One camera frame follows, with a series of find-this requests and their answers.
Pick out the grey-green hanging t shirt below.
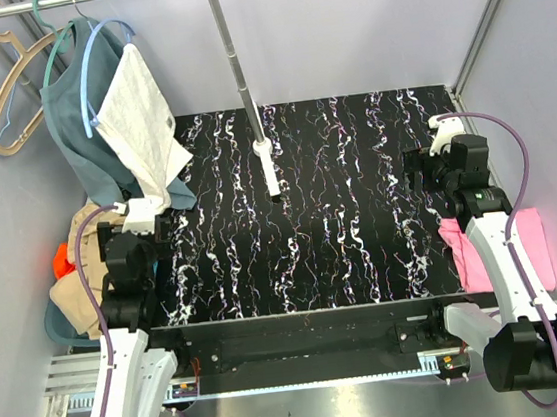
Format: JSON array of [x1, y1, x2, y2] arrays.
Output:
[[31, 6, 198, 226]]

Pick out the green hanger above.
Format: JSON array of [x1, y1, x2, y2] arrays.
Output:
[[32, 0, 73, 88]]

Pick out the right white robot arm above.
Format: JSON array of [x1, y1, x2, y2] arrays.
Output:
[[402, 134, 557, 393]]

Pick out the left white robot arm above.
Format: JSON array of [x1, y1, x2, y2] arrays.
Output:
[[90, 215, 191, 417]]

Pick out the beige wooden hanger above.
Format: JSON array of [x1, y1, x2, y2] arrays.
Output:
[[0, 31, 56, 157]]

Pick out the orange t shirt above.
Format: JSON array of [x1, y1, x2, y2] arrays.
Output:
[[52, 243, 76, 280]]

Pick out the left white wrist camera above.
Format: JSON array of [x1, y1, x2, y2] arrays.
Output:
[[113, 197, 160, 235]]

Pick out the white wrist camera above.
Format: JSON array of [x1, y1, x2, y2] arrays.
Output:
[[113, 197, 160, 235], [428, 114, 466, 157]]

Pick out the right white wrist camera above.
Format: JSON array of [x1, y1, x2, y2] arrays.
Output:
[[428, 114, 466, 157]]

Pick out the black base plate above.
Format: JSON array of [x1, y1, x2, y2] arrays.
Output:
[[149, 292, 496, 396]]

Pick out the beige t shirt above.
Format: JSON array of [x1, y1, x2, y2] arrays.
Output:
[[49, 203, 125, 341]]

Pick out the light blue hanger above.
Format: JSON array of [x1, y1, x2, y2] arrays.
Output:
[[71, 16, 148, 140]]

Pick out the white hanging t shirt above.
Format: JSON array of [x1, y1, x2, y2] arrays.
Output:
[[96, 43, 196, 211]]

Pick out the blue plastic laundry basket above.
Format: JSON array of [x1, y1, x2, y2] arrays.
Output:
[[44, 300, 100, 348]]

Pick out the aluminium frame rail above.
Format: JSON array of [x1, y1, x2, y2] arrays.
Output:
[[450, 0, 503, 98]]

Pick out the folded pink t shirt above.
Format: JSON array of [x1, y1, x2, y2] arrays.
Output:
[[438, 208, 557, 293]]

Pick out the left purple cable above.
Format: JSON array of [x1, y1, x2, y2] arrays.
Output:
[[59, 197, 188, 417]]

